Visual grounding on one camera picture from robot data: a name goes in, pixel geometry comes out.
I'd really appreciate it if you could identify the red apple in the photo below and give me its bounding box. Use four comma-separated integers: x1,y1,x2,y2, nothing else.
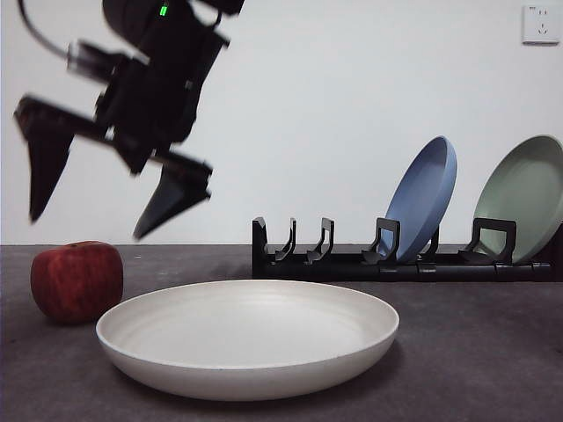
30,240,125,327

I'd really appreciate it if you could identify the pale yellow plate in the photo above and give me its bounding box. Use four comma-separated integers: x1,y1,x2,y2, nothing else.
95,279,401,402

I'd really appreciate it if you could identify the black plate rack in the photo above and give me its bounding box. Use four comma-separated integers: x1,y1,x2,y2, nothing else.
251,216,552,283

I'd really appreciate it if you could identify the blue plate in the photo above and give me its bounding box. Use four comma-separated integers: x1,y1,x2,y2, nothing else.
379,135,458,265

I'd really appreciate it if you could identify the green plate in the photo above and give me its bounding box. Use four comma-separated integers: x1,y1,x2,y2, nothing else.
473,134,563,265

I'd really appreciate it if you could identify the pale grey wrist camera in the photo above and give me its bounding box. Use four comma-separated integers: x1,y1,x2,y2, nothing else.
67,40,133,83

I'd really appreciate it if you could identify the white wall socket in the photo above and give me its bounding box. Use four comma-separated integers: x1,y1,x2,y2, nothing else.
521,4,553,46

